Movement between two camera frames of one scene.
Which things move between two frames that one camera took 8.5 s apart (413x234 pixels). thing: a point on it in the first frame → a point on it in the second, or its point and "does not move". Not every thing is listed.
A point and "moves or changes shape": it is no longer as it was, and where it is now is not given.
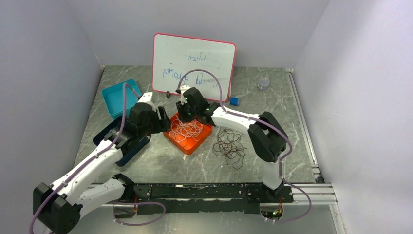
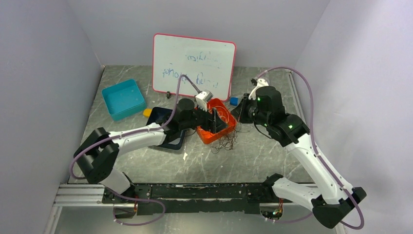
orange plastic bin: x=189 y=137 moves or changes shape
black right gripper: x=180 y=108 → x=239 y=111
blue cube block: x=234 y=101 does not move
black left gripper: x=162 y=124 → x=217 y=125
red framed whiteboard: x=174 y=55 does not move
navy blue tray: x=100 y=136 moves or changes shape
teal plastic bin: x=114 y=99 does not move
